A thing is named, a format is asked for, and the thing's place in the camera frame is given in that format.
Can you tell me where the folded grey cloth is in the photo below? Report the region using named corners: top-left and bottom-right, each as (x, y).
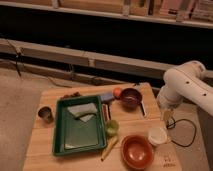
top-left (68, 103), bottom-right (97, 122)

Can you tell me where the small metal cup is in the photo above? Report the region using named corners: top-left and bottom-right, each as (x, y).
top-left (38, 106), bottom-right (54, 123)

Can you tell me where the black handled utensil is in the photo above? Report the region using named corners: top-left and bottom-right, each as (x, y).
top-left (140, 102), bottom-right (146, 117)

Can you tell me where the black cable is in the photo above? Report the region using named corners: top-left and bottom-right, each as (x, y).
top-left (165, 117), bottom-right (198, 148)

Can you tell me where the yellow banana toy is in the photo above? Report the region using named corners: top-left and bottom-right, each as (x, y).
top-left (101, 136), bottom-right (119, 161)

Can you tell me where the wooden shelf rail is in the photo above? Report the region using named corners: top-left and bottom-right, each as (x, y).
top-left (0, 37), bottom-right (213, 81)

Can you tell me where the dark brown small object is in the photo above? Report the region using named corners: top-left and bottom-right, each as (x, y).
top-left (62, 92), bottom-right (81, 99)

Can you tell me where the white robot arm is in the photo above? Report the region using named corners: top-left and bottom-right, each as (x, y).
top-left (157, 61), bottom-right (213, 122)

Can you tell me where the orange apple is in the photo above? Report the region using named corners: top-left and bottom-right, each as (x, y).
top-left (113, 87), bottom-right (122, 99)

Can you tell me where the green plastic tray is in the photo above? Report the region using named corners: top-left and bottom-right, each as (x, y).
top-left (52, 96), bottom-right (107, 156)

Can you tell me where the small green cup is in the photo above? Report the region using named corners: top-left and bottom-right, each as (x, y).
top-left (106, 120), bottom-right (119, 136)

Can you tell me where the white plastic cup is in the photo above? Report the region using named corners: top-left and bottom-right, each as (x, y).
top-left (148, 127), bottom-right (167, 146)

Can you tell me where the red and black marker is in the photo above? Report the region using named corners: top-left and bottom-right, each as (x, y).
top-left (102, 104), bottom-right (111, 122)

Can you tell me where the dark purple bowl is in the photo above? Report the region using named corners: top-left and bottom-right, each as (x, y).
top-left (120, 88), bottom-right (142, 109)

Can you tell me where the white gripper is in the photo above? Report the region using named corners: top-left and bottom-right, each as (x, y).
top-left (157, 97), bottom-right (181, 123)

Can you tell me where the orange-red bowl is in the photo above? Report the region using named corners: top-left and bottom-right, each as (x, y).
top-left (120, 135), bottom-right (154, 171)

